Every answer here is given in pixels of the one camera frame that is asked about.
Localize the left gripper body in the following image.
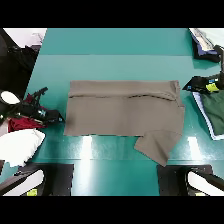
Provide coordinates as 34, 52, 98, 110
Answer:
42, 108, 65, 125

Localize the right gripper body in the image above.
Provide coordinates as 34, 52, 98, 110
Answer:
182, 75, 209, 94

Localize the brown T-shirt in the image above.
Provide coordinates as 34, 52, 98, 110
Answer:
63, 79, 186, 168

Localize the white garment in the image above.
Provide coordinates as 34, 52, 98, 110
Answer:
0, 128, 47, 168
188, 28, 224, 51
192, 91, 224, 141

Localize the dark brown garment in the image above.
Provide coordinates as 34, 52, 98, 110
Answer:
192, 39, 224, 64

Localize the red garment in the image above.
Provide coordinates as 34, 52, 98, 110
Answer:
7, 93, 47, 133

